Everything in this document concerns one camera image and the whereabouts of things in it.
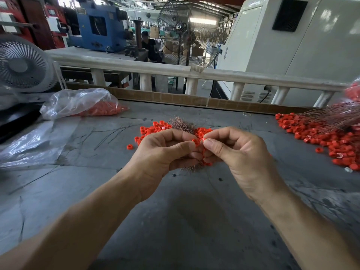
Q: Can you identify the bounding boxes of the small pile of red rings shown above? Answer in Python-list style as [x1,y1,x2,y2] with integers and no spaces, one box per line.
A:
[134,120,214,167]

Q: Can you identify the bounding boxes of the brown cardboard strip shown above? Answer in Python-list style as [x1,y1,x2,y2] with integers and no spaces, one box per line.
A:
[65,81,315,115]

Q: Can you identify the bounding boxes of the small bundle of copper wires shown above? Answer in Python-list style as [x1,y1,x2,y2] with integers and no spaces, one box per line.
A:
[168,116,207,173]

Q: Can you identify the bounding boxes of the red machine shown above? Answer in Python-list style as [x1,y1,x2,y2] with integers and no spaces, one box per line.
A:
[0,0,69,51]

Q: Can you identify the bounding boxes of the white machine cabinet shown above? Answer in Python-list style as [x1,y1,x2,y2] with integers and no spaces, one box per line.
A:
[211,0,360,108]

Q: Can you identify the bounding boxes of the white railing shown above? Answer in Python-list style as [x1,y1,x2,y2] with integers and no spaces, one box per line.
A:
[46,52,349,108]

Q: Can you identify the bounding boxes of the long bundle of copper wires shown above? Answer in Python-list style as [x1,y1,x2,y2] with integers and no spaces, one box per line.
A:
[298,100,360,133]

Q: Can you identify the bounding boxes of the large pile of red rings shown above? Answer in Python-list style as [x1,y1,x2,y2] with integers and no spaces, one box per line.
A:
[275,112,360,171]

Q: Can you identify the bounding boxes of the cardboard boxes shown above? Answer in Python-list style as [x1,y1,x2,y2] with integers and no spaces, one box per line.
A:
[149,25,206,65]

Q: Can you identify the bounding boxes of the person's left forearm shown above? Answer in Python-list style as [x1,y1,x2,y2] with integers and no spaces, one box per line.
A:
[0,166,150,270]

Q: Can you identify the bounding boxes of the empty clear plastic bag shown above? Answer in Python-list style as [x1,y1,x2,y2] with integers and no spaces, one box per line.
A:
[0,118,82,170]

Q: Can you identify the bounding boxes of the loose dark wires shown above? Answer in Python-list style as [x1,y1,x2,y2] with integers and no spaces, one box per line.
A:
[74,123,141,152]

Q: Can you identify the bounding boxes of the person's right hand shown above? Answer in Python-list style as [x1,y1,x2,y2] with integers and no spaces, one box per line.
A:
[202,126,285,205]

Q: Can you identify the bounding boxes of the black pedestal fan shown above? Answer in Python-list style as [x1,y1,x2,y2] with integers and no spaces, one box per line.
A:
[157,0,223,94]

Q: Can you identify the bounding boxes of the white desk fan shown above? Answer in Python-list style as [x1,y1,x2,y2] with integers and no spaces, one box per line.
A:
[0,34,68,110]

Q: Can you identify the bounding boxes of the person's right forearm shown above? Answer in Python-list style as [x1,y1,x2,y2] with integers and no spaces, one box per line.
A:
[253,180,360,270]

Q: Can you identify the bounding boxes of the clear bag of red rings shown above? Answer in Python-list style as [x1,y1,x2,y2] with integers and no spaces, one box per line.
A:
[40,88,129,120]
[344,78,360,104]

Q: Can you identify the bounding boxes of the person's left hand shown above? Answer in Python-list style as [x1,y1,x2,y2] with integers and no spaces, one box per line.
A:
[123,128,203,203]

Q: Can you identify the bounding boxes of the blue machine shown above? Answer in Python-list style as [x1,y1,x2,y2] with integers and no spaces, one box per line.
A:
[66,0,130,53]

